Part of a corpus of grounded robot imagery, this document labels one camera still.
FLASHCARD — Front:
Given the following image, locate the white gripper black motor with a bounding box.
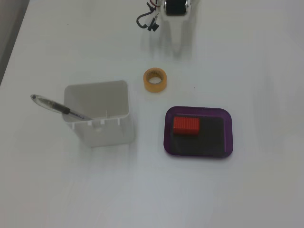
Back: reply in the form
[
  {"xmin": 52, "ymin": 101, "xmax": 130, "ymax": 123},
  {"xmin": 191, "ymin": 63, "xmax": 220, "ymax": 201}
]
[{"xmin": 162, "ymin": 0, "xmax": 192, "ymax": 46}]

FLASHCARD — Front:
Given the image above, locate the yellow tape roll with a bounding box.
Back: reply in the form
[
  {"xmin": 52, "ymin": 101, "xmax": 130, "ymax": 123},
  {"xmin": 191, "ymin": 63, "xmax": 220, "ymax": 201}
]
[{"xmin": 143, "ymin": 67, "xmax": 168, "ymax": 93}]

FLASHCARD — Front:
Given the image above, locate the white plastic box container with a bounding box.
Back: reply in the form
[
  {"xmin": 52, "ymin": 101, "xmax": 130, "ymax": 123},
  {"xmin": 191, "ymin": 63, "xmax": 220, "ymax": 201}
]
[{"xmin": 64, "ymin": 80, "xmax": 134, "ymax": 148}]

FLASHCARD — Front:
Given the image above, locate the red ribbed block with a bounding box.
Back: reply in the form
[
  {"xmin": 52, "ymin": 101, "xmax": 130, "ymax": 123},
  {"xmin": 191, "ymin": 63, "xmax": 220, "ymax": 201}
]
[{"xmin": 172, "ymin": 116, "xmax": 200, "ymax": 136}]

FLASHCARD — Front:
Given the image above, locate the purple plastic tray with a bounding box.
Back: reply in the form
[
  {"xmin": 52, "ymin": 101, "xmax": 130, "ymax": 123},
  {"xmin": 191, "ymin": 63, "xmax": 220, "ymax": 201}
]
[{"xmin": 163, "ymin": 105, "xmax": 234, "ymax": 158}]

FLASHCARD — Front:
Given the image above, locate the black clear ballpoint pen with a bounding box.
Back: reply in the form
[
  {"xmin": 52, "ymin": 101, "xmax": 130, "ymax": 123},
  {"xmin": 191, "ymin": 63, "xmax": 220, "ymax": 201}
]
[{"xmin": 30, "ymin": 94, "xmax": 93, "ymax": 121}]

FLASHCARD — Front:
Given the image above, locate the black cable with plug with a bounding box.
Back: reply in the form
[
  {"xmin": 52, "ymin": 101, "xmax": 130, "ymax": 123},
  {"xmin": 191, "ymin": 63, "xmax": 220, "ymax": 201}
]
[{"xmin": 136, "ymin": 0, "xmax": 160, "ymax": 32}]

